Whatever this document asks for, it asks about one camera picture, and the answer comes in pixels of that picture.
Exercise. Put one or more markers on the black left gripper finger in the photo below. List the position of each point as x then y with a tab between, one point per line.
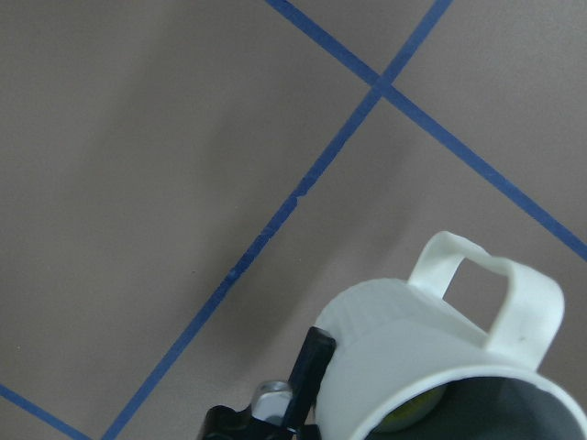
305	380

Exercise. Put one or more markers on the white plastic mug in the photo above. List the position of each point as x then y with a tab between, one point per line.
399	338

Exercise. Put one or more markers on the green lemon slice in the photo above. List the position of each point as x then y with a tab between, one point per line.
411	411

